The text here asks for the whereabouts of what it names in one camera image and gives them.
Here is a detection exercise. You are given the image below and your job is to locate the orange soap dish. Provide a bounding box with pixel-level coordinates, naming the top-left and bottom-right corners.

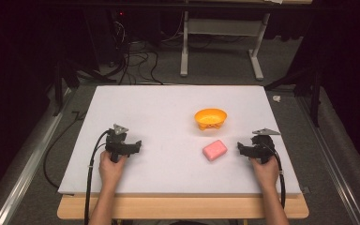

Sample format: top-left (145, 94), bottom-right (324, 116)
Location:
top-left (194, 108), bottom-right (228, 131)

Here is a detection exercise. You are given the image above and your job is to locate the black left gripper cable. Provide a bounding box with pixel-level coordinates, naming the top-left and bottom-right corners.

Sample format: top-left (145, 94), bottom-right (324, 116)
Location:
top-left (83, 129), bottom-right (110, 225)

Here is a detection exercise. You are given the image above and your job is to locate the white metal desk frame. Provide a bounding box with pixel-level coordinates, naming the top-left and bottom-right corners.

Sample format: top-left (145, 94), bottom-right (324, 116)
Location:
top-left (179, 10), bottom-right (272, 82)

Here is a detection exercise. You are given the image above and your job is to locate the person's right hand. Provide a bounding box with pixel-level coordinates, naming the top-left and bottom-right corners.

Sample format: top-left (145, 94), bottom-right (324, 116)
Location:
top-left (249, 155), bottom-right (280, 191)

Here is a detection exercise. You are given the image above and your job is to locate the white foam mat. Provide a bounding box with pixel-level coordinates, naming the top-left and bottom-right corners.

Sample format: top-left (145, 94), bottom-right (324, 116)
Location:
top-left (57, 84), bottom-right (302, 196)

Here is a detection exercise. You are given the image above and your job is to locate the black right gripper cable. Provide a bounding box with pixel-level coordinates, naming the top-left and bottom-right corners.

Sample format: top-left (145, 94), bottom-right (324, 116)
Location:
top-left (262, 142), bottom-right (287, 210)

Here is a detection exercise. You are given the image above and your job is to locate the bundle of black cables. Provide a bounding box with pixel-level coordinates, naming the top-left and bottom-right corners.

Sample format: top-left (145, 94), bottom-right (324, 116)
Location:
top-left (109, 18), bottom-right (165, 86)

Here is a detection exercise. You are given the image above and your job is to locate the pink soap bar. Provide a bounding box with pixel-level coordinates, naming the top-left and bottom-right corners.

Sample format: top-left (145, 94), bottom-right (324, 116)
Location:
top-left (202, 139), bottom-right (229, 162)

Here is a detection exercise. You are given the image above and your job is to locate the aluminium floor rail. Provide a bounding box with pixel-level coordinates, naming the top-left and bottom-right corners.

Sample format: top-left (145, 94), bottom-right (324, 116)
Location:
top-left (296, 95), bottom-right (360, 225)
top-left (0, 87), bottom-right (76, 225)

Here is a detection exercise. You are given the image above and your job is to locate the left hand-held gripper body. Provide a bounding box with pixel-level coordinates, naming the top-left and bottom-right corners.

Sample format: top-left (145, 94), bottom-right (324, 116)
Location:
top-left (104, 123), bottom-right (138, 164)

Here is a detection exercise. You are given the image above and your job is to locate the wooden table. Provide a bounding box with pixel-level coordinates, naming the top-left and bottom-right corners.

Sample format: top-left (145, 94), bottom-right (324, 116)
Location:
top-left (56, 192), bottom-right (310, 220)

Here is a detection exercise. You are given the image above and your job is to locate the person's left hand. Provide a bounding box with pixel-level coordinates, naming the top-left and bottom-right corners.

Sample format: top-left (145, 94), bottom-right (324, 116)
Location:
top-left (98, 150), bottom-right (128, 188)

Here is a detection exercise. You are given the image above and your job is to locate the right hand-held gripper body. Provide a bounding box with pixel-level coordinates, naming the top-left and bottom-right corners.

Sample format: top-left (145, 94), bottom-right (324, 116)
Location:
top-left (243, 127), bottom-right (281, 165)

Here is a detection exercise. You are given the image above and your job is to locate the black metal stand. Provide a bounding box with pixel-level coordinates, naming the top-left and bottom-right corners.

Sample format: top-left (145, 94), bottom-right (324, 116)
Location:
top-left (52, 59), bottom-right (117, 117)
top-left (263, 62), bottom-right (323, 128)

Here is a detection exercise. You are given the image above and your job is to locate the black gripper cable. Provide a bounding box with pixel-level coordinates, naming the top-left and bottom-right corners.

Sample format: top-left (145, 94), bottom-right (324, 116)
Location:
top-left (83, 129), bottom-right (110, 225)
top-left (262, 142), bottom-right (287, 210)

